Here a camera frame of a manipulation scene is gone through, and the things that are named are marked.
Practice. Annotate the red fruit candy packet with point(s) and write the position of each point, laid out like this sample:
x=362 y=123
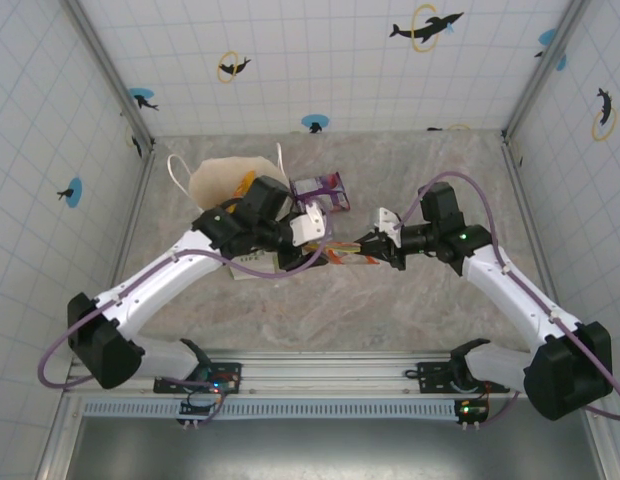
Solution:
x=342 y=247

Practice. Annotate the white floral paper bag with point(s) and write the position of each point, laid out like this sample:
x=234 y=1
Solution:
x=215 y=175

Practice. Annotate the purple white snack packet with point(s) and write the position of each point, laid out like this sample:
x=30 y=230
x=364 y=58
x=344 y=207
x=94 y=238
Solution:
x=320 y=187

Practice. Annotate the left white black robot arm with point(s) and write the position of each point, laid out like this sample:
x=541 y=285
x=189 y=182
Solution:
x=155 y=285

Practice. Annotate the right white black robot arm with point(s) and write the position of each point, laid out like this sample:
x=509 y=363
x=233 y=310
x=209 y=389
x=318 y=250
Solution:
x=510 y=290

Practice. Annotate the grey metal panel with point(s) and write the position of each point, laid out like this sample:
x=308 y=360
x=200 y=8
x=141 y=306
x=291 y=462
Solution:
x=330 y=450

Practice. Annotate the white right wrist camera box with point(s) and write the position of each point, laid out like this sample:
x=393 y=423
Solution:
x=385 y=225

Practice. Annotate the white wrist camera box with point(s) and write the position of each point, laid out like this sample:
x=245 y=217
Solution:
x=385 y=225
x=307 y=225

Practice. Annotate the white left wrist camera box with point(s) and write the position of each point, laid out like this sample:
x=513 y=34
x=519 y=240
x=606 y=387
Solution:
x=307 y=225

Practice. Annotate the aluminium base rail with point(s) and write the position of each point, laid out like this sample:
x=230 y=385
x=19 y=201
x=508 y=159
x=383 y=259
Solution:
x=330 y=372

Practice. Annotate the aluminium frame post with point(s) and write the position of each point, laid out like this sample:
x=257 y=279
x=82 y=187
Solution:
x=545 y=70
x=110 y=75

